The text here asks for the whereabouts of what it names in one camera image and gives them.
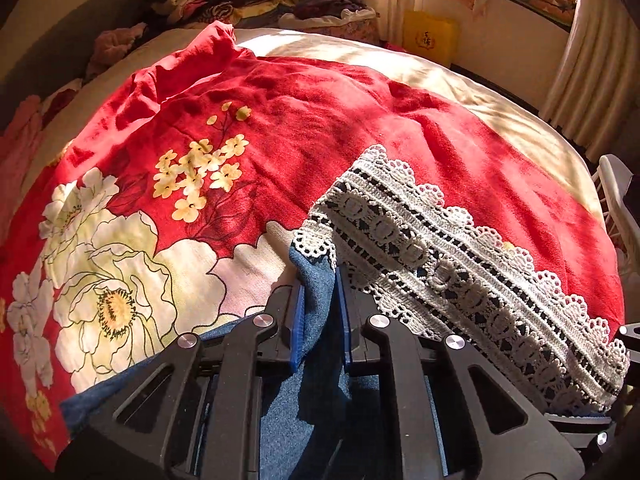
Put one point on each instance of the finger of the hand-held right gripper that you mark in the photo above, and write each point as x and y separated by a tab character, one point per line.
631	338
580	430

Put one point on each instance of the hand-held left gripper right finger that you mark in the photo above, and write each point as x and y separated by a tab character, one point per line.
345	330

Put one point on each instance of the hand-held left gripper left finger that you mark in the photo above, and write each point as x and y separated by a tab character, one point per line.
299	330

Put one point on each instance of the blue denim pants lace trim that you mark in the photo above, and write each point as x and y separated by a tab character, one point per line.
450	280

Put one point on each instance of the red floral blanket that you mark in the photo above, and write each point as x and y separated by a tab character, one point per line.
325	125

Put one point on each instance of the red bag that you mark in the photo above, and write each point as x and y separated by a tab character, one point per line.
394	46

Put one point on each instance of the frilled fabric basket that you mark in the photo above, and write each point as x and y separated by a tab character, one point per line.
350	27

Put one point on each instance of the yellow paper bag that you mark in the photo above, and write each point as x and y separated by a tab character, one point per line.
430	37

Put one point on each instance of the dark purple clothes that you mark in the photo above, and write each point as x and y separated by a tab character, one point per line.
330	2

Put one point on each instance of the pink quilt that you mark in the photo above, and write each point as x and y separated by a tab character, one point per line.
20	150

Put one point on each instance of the dark red garment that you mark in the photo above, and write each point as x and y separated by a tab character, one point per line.
65	92

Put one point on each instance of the pink fluffy garment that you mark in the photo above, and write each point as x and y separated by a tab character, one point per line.
115	45

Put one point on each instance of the grey bed headboard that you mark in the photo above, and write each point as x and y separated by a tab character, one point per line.
75	15

